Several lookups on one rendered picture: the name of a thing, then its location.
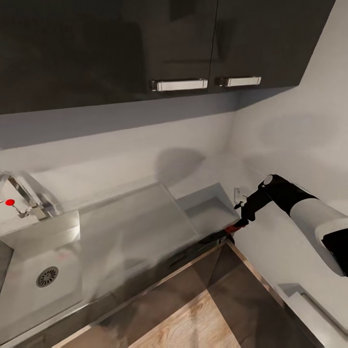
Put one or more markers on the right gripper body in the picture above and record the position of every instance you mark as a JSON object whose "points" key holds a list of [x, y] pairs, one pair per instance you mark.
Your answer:
{"points": [[250, 207]]}

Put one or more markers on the cabinet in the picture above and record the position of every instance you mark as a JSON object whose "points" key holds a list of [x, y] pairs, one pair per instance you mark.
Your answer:
{"points": [[57, 54]]}

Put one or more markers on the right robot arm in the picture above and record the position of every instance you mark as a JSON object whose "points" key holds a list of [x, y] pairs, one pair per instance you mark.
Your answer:
{"points": [[325, 228]]}

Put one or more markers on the parer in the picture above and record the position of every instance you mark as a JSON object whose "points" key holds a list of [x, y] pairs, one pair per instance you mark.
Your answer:
{"points": [[219, 234]]}

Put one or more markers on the drop in sink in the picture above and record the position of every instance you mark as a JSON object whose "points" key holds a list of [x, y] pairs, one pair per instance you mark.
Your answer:
{"points": [[91, 250]]}

